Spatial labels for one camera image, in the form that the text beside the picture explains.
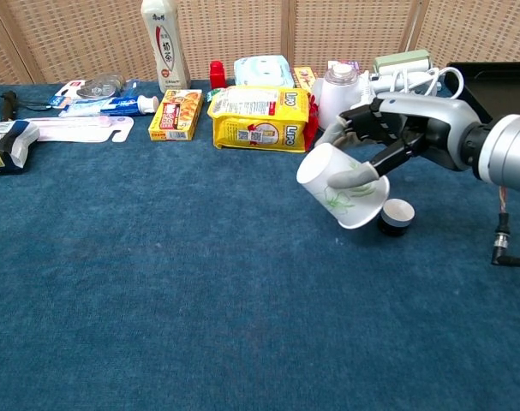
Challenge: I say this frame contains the blue white toothpaste tube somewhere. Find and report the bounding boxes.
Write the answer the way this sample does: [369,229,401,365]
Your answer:
[58,94,160,118]

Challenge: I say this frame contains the dark snack bag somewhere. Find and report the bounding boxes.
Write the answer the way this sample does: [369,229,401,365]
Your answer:
[0,120,41,176]

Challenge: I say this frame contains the purple packet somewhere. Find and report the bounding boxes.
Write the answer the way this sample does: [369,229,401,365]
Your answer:
[327,59,362,74]

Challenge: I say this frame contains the black jar silver lid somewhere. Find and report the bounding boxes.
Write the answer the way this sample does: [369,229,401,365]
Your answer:
[378,199,415,237]

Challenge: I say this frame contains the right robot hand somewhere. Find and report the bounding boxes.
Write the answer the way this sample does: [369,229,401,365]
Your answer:
[314,92,494,190]

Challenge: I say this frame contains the yellow snack box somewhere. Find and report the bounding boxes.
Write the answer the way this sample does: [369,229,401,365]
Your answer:
[147,88,205,142]

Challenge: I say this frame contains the clear blister pack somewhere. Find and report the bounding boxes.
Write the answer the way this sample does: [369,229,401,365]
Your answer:
[49,74,127,108]

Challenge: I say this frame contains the robot arm cable with connector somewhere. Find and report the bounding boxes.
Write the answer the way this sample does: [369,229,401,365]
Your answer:
[490,186,520,269]

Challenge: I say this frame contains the blue table cloth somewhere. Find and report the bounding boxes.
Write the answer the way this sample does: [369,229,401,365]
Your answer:
[0,79,520,411]

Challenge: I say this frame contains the white power cable with plug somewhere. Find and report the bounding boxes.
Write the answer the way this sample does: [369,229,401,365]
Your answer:
[349,66,465,113]

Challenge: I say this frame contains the dark brown tool with strap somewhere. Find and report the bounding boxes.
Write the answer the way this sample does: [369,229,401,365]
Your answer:
[0,90,53,123]

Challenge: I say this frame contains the white pink toothbrush package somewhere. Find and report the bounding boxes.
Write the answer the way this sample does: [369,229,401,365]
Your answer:
[22,115,135,144]

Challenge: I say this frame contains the cream milk tea bottle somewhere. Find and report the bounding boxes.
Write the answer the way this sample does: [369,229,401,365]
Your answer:
[140,0,192,94]

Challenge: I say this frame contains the black tray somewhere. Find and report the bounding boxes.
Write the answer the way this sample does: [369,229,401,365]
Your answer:
[444,61,520,126]

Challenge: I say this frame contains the light blue wet wipes pack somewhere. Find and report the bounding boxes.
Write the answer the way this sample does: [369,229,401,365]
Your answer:
[233,54,296,89]

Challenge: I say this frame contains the white floral paper cup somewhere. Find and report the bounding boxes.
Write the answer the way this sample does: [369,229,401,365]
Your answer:
[296,142,391,230]

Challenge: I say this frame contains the small red plastic object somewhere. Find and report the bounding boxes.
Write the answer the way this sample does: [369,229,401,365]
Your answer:
[209,60,228,90]

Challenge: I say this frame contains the small yellow red box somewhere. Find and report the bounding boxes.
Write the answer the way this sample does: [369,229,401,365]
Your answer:
[292,66,320,92]

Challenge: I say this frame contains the yellow Lipo snack bag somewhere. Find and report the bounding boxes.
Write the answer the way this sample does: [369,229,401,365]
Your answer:
[206,84,320,154]

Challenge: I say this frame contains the wicker folding screen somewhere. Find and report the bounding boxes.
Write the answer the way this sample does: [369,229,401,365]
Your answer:
[0,0,520,86]

